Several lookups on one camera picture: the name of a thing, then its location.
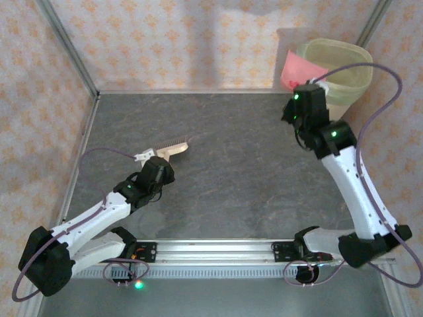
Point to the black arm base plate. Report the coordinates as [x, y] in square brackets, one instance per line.
[281, 252]
[148, 252]

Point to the small status light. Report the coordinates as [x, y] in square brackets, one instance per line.
[138, 284]

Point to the aluminium table edge rail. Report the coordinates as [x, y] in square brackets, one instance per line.
[85, 132]

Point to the aluminium frame strut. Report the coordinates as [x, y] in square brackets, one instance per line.
[28, 308]
[395, 294]

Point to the green plastic bin liner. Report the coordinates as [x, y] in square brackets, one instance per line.
[360, 66]

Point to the beige hand brush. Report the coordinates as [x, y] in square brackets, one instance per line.
[175, 147]

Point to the aluminium corner post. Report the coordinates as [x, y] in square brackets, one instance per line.
[68, 46]
[374, 20]

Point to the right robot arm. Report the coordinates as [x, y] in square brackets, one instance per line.
[353, 191]

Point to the pink plastic dustpan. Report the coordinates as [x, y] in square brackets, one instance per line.
[297, 69]

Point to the beige ribbed waste bin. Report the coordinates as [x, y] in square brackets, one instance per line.
[335, 109]

